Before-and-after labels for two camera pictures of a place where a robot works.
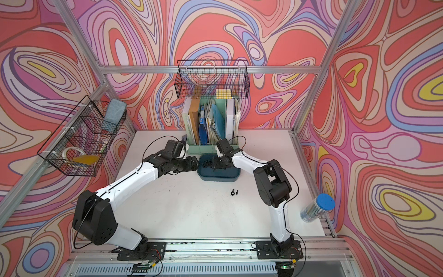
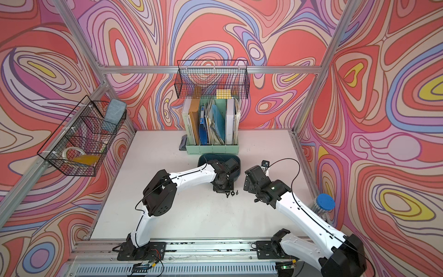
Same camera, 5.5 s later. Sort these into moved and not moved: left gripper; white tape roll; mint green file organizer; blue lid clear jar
Moved: left gripper
Not moved: blue lid clear jar; mint green file organizer; white tape roll
